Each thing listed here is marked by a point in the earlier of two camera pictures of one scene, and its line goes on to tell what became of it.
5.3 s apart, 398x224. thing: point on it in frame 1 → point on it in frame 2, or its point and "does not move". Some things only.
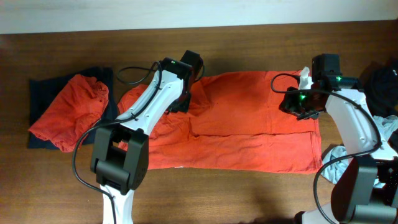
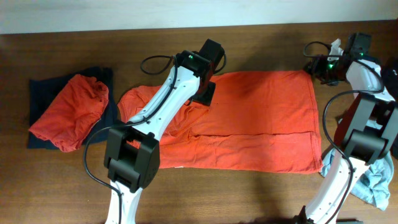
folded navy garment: [43, 91] does not move
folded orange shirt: [79, 107] does not move
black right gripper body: [302, 105] → [326, 71]
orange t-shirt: [236, 124] does not move
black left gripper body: [182, 103] → [206, 94]
